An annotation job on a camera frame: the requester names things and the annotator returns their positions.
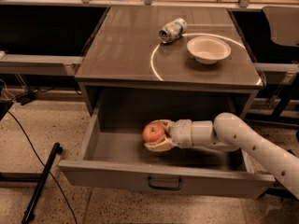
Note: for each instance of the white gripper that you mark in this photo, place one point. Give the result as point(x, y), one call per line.
point(181, 133)

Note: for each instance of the red apple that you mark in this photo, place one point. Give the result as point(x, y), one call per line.
point(153, 132)

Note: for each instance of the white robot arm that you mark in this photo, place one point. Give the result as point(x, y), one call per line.
point(226, 132)

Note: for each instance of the open grey top drawer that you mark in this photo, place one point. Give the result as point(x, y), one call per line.
point(113, 153)

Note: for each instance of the grey cabinet with top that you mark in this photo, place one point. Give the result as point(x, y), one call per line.
point(128, 54)

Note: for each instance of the white bowl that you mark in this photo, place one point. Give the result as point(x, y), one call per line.
point(208, 49)

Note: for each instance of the crushed green soda can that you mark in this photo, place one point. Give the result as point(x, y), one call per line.
point(173, 30)

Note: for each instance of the black stand leg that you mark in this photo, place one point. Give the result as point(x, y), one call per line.
point(29, 212)

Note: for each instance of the grey chair back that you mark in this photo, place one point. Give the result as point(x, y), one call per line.
point(284, 25)

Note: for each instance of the black drawer handle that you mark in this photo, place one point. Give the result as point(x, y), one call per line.
point(165, 184)

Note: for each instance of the grey metal rail left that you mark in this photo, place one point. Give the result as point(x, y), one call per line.
point(40, 65)

